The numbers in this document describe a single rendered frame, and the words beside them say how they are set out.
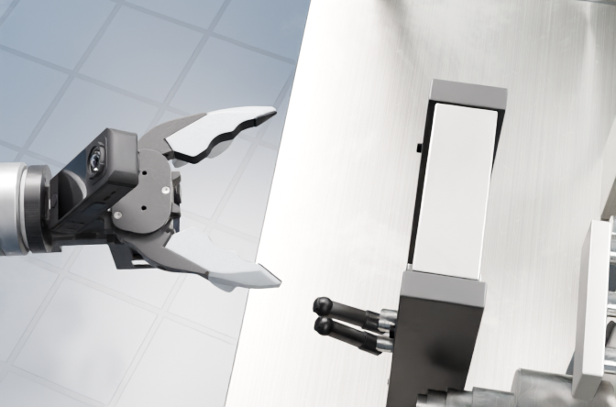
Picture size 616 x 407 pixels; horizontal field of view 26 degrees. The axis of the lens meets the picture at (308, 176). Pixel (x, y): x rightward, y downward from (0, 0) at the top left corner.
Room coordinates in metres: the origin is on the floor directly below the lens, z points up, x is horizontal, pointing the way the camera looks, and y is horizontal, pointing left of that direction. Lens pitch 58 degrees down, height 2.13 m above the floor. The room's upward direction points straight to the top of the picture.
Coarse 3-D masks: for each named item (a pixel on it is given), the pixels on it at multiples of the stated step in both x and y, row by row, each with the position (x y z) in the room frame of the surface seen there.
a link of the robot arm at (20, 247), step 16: (0, 176) 0.55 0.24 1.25; (16, 176) 0.55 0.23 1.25; (0, 192) 0.54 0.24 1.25; (16, 192) 0.54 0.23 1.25; (0, 208) 0.53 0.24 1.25; (16, 208) 0.53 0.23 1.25; (0, 224) 0.52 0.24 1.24; (16, 224) 0.52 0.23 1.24; (0, 240) 0.51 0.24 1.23; (16, 240) 0.51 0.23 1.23; (0, 256) 0.51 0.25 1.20
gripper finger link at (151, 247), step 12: (132, 240) 0.51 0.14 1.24; (144, 240) 0.51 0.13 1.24; (156, 240) 0.51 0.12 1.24; (168, 240) 0.51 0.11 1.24; (144, 252) 0.50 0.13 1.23; (156, 252) 0.50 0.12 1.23; (168, 252) 0.50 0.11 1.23; (156, 264) 0.49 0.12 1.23; (168, 264) 0.49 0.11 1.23; (180, 264) 0.49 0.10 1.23; (192, 264) 0.49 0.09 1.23; (204, 276) 0.48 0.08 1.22
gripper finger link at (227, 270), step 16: (176, 240) 0.51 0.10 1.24; (192, 240) 0.51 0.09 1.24; (208, 240) 0.51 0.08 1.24; (192, 256) 0.49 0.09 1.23; (208, 256) 0.49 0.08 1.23; (224, 256) 0.49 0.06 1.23; (224, 272) 0.48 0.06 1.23; (240, 272) 0.48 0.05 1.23; (256, 272) 0.48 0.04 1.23; (224, 288) 0.49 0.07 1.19; (256, 288) 0.47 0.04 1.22; (272, 288) 0.48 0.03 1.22
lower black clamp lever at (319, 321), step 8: (320, 320) 0.38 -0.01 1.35; (328, 320) 0.38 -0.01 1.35; (320, 328) 0.38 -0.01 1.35; (328, 328) 0.38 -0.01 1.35; (336, 328) 0.38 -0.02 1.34; (344, 328) 0.38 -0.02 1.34; (352, 328) 0.38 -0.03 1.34; (336, 336) 0.38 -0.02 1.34; (344, 336) 0.38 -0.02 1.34; (352, 336) 0.38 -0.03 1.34; (360, 336) 0.38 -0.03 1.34; (368, 336) 0.38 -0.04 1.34; (376, 336) 0.38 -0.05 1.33; (352, 344) 0.37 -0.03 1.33; (360, 344) 0.37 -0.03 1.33; (368, 344) 0.37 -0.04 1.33; (376, 344) 0.37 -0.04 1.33; (368, 352) 0.37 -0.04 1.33; (376, 352) 0.37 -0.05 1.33
